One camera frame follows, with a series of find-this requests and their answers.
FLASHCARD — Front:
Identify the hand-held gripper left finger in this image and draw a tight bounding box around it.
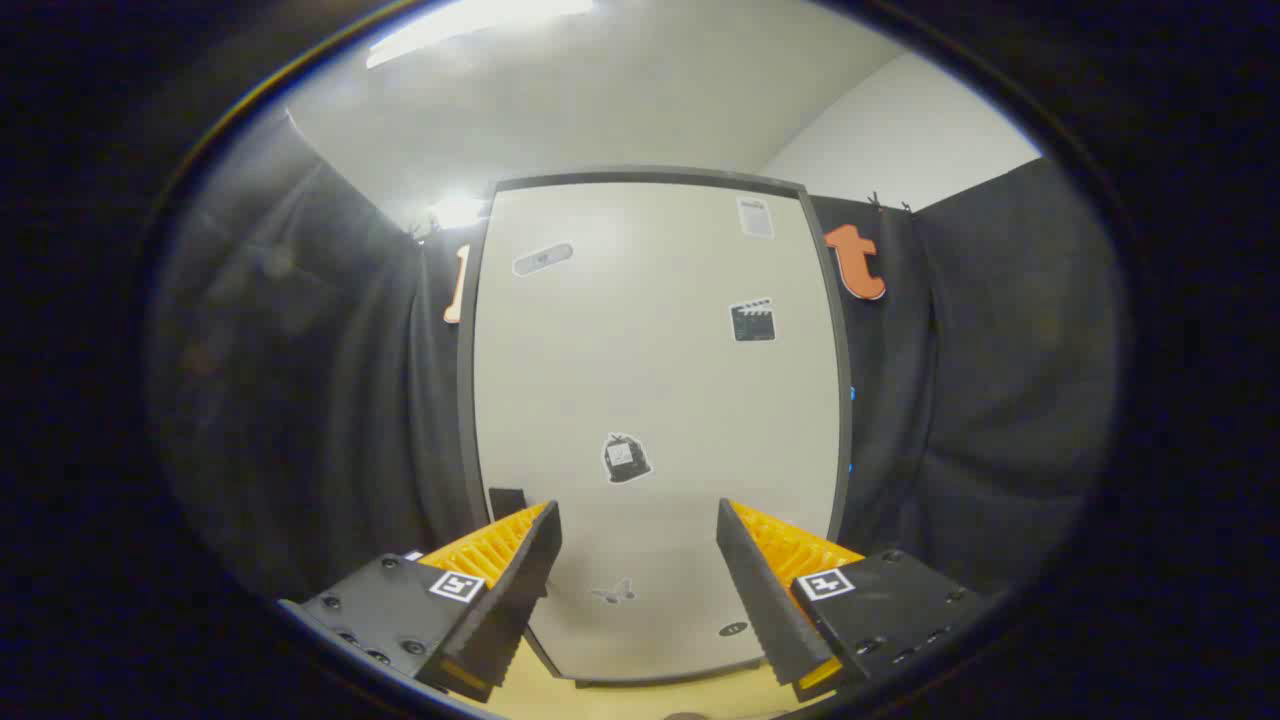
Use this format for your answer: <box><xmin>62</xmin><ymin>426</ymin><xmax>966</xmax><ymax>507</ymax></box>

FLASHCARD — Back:
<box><xmin>278</xmin><ymin>500</ymin><xmax>563</xmax><ymax>704</ymax></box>

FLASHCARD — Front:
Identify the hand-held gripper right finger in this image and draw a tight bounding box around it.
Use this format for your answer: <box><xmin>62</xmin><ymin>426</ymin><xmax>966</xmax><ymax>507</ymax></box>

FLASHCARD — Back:
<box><xmin>716</xmin><ymin>498</ymin><xmax>991</xmax><ymax>703</ymax></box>

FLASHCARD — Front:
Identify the white shoe cabinet door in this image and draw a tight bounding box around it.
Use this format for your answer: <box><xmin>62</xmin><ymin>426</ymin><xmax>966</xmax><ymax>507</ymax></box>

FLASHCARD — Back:
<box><xmin>472</xmin><ymin>180</ymin><xmax>843</xmax><ymax>681</ymax></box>

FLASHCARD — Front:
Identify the grey shoe cabinet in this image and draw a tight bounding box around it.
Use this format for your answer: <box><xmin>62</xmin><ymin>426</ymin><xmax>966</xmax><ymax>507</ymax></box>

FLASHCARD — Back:
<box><xmin>457</xmin><ymin>165</ymin><xmax>854</xmax><ymax>689</ymax></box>

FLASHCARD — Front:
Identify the bright round lamp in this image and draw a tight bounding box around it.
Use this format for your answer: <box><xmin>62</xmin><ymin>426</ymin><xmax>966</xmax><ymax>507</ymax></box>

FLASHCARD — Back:
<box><xmin>430</xmin><ymin>195</ymin><xmax>487</xmax><ymax>231</ymax></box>

